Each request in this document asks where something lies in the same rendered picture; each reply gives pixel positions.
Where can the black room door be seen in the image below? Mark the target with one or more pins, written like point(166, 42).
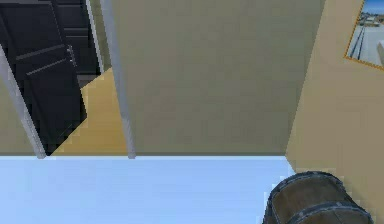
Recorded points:
point(46, 83)

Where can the brown wooden barrel bin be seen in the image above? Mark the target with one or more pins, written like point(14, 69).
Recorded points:
point(310, 200)

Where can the orange framed wall picture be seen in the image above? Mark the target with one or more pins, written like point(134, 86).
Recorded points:
point(368, 40)

